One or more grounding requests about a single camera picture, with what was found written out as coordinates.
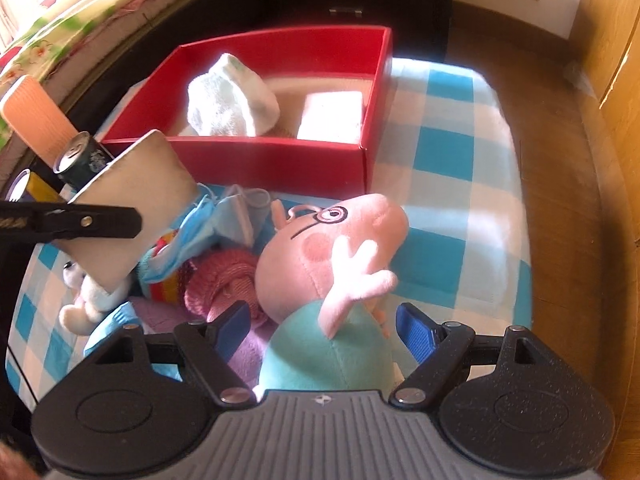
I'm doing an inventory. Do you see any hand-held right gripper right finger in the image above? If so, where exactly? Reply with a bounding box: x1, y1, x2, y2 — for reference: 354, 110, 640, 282
387, 302, 539, 407

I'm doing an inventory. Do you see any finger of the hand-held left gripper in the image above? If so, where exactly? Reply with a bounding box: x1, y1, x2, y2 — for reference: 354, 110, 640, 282
0, 201, 144, 247

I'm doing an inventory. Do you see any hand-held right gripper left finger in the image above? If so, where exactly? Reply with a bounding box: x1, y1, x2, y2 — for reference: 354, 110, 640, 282
102, 301, 258, 406

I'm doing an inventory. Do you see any maroon knitted hat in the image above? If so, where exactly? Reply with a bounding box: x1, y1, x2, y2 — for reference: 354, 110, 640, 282
182, 247, 271, 331

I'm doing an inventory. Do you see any rainbow striped knitted sock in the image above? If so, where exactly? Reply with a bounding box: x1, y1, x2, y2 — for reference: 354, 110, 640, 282
145, 235, 191, 308

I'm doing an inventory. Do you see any white square cloth pad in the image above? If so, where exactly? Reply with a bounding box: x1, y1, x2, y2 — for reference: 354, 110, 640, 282
52, 130, 203, 306

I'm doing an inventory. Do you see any cream plush bear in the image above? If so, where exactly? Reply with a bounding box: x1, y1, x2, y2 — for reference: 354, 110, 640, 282
59, 260, 133, 336

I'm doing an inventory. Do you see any blue face mask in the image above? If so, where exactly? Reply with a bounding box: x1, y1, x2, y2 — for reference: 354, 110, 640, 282
137, 195, 221, 286
200, 185, 271, 248

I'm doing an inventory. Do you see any pink pig plush toy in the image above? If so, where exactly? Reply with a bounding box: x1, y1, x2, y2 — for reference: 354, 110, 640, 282
255, 192, 411, 396

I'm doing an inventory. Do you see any light blue towel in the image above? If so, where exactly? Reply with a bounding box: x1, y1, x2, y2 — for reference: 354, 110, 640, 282
82, 302, 183, 381

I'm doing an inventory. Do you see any red cardboard box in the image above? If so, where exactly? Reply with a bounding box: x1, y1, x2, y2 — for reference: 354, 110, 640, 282
97, 25, 394, 192

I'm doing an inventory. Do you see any blue and yellow drink can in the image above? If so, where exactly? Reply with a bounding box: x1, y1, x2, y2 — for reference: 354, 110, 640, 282
10, 170, 68, 206

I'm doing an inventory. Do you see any dark green drink can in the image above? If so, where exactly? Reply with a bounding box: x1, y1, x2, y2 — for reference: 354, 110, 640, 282
53, 131, 113, 196

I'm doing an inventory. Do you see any orange ribbed cup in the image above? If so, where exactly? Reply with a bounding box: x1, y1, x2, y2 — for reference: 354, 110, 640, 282
0, 75, 76, 171

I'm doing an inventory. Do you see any blue checked tablecloth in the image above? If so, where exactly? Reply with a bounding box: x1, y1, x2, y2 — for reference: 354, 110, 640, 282
7, 57, 533, 411

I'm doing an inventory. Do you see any floral bed blanket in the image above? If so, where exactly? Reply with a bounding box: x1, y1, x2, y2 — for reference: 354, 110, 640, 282
0, 0, 211, 86

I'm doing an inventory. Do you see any white rolled towel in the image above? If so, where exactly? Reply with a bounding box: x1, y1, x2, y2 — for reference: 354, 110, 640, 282
187, 52, 281, 137

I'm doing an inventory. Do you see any white folded cloth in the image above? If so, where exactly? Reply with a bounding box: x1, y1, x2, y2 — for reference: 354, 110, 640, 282
296, 91, 364, 142

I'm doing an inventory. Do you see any wooden wardrobe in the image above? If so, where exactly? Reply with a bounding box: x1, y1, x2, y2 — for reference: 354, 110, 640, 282
570, 0, 640, 201

